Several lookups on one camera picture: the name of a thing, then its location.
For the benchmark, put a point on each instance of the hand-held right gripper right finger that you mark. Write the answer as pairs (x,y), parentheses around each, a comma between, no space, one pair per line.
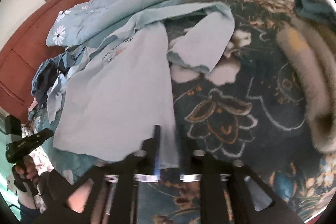
(204,169)

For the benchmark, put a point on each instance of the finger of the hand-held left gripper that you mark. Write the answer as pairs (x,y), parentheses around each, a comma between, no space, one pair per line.
(42,136)

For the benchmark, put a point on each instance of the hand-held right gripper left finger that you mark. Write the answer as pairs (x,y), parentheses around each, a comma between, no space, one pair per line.
(156,163)

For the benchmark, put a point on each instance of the light blue t-shirt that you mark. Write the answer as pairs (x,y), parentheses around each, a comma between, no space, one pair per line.
(118,95)

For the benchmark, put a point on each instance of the person's left forearm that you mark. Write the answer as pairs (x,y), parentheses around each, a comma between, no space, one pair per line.
(26,200)

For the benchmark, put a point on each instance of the person's left hand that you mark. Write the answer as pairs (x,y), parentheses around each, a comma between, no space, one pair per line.
(31,171)

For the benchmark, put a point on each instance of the pink cloth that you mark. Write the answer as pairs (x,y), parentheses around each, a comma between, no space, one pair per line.
(33,104)

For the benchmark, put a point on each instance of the medium blue garment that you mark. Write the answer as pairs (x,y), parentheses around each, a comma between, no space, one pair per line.
(36,82)

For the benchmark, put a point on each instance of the red wooden headboard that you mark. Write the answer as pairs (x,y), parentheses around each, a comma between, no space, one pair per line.
(26,43)

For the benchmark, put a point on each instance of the daisy print quilt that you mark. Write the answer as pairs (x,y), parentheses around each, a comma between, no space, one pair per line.
(105,3)

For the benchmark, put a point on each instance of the teal cloth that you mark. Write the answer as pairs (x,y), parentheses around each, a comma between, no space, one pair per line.
(312,9)

